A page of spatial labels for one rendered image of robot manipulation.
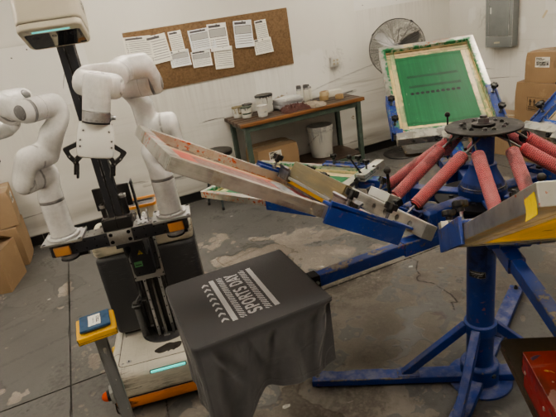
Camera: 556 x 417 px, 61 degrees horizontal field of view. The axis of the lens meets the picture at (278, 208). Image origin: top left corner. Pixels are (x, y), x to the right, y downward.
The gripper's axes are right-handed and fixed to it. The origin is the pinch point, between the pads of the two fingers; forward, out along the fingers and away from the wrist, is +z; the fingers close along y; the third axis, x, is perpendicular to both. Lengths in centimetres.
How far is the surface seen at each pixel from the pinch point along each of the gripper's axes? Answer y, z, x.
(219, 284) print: -45, 43, -10
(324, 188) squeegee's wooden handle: -72, 0, 8
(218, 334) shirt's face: -36, 45, 19
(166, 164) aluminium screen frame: -14.7, -9.8, 28.6
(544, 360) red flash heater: -82, 15, 89
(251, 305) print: -50, 41, 10
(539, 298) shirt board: -125, 21, 57
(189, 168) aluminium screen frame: -20.2, -9.2, 29.2
